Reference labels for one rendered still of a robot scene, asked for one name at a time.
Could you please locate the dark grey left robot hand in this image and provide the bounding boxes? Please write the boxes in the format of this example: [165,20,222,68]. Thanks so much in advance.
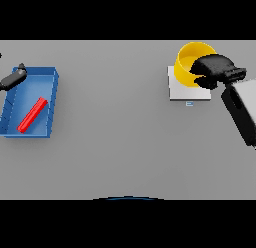
[0,62,28,92]

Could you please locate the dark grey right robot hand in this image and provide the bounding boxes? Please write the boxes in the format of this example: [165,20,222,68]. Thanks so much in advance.
[189,53,248,91]

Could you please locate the yellow bowl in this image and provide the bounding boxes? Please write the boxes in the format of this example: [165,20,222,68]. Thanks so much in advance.
[173,41,218,89]

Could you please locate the pale square measuring scale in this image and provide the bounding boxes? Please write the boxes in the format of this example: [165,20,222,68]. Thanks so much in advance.
[167,65,212,108]

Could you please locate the red beaker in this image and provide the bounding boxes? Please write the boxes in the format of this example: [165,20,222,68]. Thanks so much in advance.
[16,96,49,134]

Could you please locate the blue tray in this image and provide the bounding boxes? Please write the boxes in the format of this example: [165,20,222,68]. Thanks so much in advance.
[0,66,60,139]

